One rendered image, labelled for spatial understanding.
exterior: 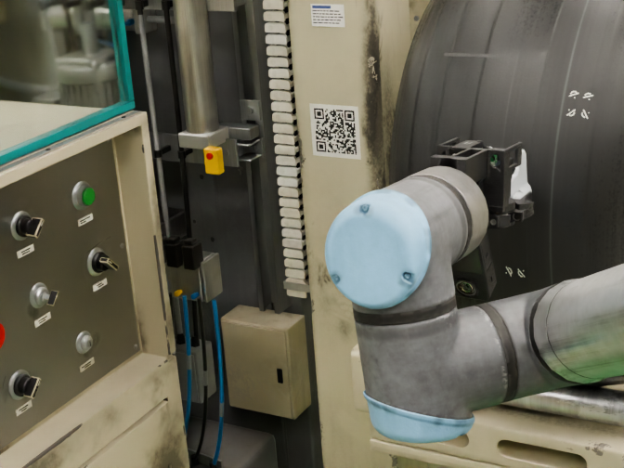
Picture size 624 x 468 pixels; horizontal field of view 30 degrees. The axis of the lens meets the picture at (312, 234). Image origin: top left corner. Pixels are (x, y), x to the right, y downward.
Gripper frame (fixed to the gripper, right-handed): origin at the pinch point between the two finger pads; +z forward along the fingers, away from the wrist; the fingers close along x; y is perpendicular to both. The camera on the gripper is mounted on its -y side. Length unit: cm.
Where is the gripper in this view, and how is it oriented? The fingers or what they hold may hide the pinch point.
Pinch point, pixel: (514, 191)
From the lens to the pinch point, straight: 129.4
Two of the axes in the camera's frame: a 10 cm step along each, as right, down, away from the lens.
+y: -0.1, -9.7, -2.5
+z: 4.8, -2.3, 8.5
